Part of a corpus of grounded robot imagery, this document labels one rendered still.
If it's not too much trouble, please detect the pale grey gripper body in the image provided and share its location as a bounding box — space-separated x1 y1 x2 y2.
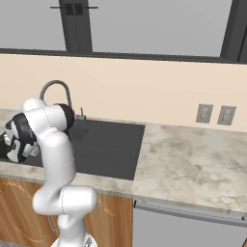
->
27 142 41 158

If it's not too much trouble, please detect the dark grey sink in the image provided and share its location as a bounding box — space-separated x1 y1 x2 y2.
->
0 118 147 181

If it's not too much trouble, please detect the wooden cupboard door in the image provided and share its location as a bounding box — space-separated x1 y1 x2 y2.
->
0 176 63 247
84 192 134 247

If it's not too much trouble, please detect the grey curved tap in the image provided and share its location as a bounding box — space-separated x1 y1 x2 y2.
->
39 79 88 122

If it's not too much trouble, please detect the dark framed window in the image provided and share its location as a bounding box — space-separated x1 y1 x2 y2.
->
0 0 247 65

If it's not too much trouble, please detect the grey dishwasher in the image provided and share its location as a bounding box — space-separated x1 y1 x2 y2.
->
131 198 247 247

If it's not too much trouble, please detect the grey cupboard handle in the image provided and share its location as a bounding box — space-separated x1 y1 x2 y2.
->
46 214 59 234

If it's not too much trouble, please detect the grey dishwasher handle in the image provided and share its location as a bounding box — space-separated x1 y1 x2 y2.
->
132 200 247 228

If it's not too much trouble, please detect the grey wall socket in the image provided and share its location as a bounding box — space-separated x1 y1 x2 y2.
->
216 104 237 126
195 103 214 124

